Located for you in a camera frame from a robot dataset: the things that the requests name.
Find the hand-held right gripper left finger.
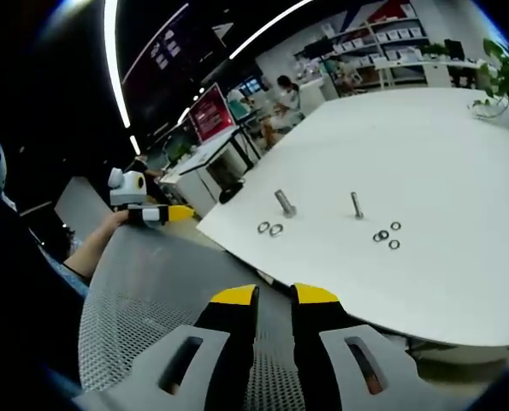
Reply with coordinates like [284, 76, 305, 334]
[72, 283, 260, 411]

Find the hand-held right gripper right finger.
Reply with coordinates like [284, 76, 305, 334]
[290, 282, 430, 411]

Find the thick threaded stud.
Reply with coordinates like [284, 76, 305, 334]
[274, 188, 299, 220]

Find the thin threaded stud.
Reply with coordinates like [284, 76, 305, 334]
[349, 191, 364, 221]

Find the person's left hand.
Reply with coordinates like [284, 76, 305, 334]
[101, 210, 131, 235]

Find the white desk with black legs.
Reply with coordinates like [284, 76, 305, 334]
[158, 127, 262, 207]

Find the grey mesh chair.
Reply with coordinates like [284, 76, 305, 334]
[77, 222, 309, 411]

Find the black round object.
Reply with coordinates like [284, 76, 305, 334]
[217, 183, 243, 205]

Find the red display screen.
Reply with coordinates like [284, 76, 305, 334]
[188, 84, 237, 143]

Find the long ceiling light strip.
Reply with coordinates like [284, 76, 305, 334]
[228, 0, 315, 61]
[103, 0, 132, 129]

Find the person's dark clothing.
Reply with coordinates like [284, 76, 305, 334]
[0, 200, 91, 411]

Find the white storage shelf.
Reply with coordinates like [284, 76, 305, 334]
[294, 3, 433, 89]

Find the green potted plant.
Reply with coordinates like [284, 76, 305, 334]
[470, 37, 509, 120]

